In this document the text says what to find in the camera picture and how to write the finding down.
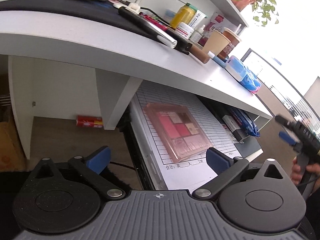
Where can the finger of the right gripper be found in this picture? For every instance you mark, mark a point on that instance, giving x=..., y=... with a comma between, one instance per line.
x=284, y=122
x=287, y=138

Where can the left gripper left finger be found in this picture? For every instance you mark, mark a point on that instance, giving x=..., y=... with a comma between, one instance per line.
x=90, y=168

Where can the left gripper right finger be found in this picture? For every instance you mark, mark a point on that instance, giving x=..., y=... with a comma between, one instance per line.
x=228, y=172

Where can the pink eyeshadow palette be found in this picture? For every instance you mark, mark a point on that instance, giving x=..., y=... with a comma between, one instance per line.
x=179, y=132

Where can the person's right hand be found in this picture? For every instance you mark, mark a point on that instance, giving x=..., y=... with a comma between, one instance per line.
x=296, y=174

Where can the dark blue folder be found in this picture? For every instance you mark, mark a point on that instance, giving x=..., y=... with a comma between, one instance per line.
x=248, y=146

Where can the white black small box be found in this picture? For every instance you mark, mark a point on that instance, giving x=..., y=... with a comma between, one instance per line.
x=235, y=129

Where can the blue wet wipes pack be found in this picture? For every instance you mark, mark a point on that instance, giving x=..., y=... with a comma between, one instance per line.
x=244, y=121

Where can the red cylindrical can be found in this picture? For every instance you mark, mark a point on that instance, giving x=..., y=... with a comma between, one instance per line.
x=89, y=121

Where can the blue tissue pack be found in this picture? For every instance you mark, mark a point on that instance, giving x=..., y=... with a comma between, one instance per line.
x=243, y=74

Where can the white desk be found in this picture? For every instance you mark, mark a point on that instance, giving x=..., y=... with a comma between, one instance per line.
x=60, y=66

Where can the brown drink cup with straw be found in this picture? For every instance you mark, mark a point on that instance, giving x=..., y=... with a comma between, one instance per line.
x=234, y=41

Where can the blue white tube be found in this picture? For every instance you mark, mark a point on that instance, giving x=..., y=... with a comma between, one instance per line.
x=216, y=59

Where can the kraft paper cup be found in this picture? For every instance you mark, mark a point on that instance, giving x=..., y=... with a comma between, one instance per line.
x=215, y=43

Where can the brown cylindrical tube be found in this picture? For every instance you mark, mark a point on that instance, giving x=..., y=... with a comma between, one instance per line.
x=199, y=54

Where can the red white box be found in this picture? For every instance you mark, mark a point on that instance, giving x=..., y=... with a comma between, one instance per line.
x=217, y=22

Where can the small white dropper bottle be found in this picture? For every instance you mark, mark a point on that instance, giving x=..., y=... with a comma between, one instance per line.
x=197, y=34

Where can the black red lipstick tube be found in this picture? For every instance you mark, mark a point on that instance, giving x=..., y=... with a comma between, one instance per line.
x=183, y=45

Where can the white cream jar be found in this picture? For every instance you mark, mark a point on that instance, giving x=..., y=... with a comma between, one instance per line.
x=184, y=30

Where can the white tube green cap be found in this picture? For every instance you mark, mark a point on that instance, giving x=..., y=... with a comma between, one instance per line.
x=197, y=18

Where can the black desk mat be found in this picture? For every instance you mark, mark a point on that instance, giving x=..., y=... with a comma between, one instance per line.
x=102, y=12

